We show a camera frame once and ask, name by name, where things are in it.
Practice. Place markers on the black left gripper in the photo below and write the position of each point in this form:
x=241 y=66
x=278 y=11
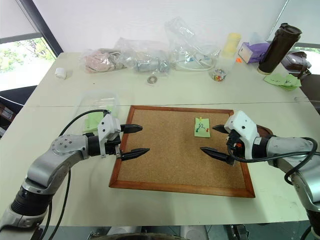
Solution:
x=112 y=147

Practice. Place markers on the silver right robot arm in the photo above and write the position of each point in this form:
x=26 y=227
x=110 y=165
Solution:
x=282 y=148

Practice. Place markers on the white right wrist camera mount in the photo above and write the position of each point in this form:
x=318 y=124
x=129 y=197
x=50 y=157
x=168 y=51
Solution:
x=241 y=125

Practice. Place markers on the wood framed cork board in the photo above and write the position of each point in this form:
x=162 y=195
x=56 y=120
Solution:
x=162 y=150

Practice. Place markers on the purple and white box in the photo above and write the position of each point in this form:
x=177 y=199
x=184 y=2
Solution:
x=252 y=51

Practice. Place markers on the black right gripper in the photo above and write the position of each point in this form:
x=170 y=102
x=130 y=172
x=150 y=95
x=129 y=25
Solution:
x=234 y=150

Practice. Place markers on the cup of coloured pushpins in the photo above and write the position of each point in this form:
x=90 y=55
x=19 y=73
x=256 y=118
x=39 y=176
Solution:
x=218 y=75

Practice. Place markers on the green note pad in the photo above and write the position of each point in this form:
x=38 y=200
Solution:
x=92 y=122

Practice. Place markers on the empty clear plastic bag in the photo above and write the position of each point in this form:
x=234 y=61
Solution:
x=100 y=101

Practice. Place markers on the plastic bag with grey item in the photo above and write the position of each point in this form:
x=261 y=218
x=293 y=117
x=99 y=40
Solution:
x=147 y=63

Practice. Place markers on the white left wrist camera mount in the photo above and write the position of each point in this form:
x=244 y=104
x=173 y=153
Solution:
x=107 y=125

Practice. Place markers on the small orange object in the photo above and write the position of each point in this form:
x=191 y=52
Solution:
x=238 y=60

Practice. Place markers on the black window frame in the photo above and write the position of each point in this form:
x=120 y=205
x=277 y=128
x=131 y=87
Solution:
x=42 y=27

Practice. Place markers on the clear plastic cup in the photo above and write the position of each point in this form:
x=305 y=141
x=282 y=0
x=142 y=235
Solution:
x=226 y=63

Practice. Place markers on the stack of green notes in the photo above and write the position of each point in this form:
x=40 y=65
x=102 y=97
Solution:
x=282 y=81

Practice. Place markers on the white tape roll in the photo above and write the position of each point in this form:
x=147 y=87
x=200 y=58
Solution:
x=60 y=73

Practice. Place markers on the dark shelf with boxes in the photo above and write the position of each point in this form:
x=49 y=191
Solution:
x=12 y=105

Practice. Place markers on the plastic bag with pink cloth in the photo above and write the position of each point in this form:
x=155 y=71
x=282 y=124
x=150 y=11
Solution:
x=97 y=61

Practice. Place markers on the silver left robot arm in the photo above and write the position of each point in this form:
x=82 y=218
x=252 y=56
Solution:
x=50 y=162

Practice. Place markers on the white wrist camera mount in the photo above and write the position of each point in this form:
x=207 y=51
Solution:
x=107 y=125
x=241 y=125

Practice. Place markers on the brown leather bag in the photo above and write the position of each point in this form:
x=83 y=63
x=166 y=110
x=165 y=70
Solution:
x=296 y=62

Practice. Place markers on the green paper note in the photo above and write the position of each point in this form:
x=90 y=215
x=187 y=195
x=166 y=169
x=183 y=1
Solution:
x=203 y=125

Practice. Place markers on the dark brown travel tumbler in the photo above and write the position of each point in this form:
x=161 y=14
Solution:
x=277 y=47

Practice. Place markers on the grey cylinder part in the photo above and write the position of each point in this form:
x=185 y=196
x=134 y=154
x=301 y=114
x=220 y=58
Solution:
x=193 y=233

